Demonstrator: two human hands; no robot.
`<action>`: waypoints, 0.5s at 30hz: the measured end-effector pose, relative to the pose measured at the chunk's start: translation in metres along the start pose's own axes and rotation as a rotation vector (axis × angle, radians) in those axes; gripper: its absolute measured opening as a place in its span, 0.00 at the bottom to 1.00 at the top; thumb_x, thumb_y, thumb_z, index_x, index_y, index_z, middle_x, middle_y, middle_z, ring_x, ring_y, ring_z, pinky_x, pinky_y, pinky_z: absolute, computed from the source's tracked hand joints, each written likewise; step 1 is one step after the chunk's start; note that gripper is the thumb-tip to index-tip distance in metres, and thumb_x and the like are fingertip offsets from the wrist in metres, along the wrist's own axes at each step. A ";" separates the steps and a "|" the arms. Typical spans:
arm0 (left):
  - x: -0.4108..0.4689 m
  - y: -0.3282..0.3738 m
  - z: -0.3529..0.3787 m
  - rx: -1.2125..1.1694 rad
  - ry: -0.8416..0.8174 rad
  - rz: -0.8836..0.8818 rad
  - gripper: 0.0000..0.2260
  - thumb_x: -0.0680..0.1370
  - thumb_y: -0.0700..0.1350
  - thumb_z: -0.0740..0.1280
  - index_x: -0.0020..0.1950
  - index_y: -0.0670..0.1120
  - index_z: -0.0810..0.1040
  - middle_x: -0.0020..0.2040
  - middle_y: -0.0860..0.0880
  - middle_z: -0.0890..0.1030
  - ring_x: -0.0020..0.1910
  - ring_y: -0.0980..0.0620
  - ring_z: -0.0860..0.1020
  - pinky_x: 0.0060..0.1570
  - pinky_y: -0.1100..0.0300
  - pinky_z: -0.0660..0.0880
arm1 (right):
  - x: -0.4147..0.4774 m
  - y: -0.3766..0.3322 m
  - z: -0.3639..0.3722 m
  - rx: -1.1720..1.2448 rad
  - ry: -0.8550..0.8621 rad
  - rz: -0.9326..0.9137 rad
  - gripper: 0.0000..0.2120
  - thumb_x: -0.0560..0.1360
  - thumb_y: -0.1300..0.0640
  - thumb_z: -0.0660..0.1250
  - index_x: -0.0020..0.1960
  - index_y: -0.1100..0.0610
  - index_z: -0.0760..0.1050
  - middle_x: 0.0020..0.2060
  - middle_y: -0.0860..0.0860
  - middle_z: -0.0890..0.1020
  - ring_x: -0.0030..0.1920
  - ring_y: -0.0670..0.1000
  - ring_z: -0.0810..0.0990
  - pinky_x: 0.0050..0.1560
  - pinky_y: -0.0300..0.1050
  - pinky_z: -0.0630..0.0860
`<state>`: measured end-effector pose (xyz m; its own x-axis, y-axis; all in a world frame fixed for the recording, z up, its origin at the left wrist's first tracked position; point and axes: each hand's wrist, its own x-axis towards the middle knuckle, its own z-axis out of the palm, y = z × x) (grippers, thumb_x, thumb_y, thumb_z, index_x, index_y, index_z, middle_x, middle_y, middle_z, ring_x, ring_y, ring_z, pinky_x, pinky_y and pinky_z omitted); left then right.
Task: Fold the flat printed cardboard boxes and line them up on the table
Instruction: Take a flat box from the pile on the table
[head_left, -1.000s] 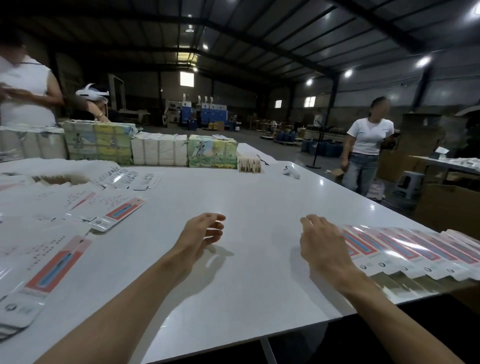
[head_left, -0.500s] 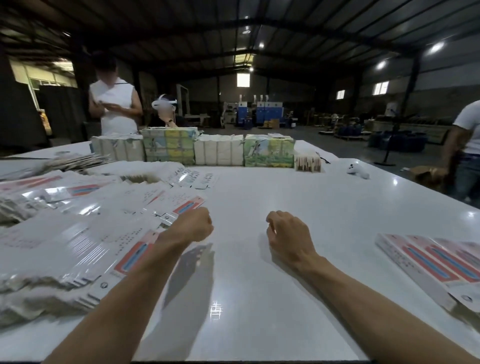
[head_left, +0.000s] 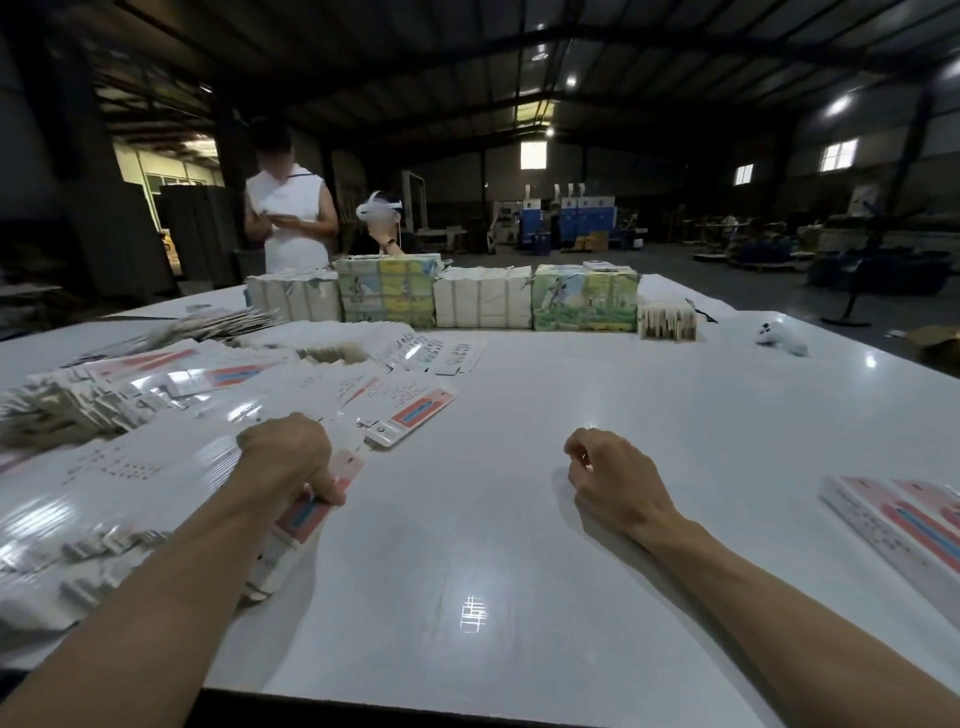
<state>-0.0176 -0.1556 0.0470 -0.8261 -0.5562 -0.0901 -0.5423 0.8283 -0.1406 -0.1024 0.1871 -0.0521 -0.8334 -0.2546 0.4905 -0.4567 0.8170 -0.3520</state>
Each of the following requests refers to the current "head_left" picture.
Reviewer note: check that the green yellow carton bundle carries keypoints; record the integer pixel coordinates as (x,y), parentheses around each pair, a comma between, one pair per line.
(387,291)

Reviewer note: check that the blue machine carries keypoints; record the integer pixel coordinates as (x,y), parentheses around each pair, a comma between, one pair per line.
(585,222)

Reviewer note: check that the green printed carton bundle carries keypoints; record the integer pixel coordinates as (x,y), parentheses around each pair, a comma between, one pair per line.
(585,299)

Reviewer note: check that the person's left hand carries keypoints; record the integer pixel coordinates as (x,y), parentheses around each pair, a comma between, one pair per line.
(285,458)

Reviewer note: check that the small wall window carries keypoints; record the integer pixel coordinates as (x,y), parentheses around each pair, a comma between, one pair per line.
(744,174)

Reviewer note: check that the white headset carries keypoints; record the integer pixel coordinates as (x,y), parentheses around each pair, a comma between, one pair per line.
(378,207)

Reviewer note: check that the person's right hand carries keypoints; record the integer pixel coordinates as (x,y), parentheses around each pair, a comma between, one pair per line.
(623,488)

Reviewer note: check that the double wall window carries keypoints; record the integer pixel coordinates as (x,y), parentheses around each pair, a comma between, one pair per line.
(839,155)

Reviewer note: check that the small black tool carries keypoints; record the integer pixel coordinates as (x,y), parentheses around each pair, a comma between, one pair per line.
(704,312)

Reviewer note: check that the blue bins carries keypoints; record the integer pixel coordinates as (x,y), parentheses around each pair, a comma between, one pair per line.
(878,272)

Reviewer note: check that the pile of carton blanks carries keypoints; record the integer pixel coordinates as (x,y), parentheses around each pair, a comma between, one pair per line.
(135,450)

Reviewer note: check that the black floor stand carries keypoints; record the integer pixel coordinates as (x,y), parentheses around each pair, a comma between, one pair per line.
(863,278)

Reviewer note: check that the small beige card stack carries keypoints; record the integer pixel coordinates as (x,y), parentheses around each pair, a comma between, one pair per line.
(668,323)

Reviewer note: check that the small white object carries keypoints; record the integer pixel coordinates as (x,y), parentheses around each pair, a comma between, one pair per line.
(780,338)

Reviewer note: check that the open cardboard box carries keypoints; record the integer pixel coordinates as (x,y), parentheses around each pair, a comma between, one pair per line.
(933,348)

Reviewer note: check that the dark grey cabinet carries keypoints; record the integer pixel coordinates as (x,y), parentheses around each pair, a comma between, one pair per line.
(198,233)

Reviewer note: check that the person's right forearm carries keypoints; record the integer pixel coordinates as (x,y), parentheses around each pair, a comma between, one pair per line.
(825,630)

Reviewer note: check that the person's left forearm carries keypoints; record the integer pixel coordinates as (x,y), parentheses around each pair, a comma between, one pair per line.
(143,615)

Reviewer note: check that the square bright window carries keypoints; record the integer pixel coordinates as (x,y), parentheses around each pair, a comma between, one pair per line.
(533,155)

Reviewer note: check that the pile of grey flat sheets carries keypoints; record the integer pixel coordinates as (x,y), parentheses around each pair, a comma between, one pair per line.
(188,327)

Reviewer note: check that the row of white cartons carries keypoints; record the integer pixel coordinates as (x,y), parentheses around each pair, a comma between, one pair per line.
(293,297)
(483,299)

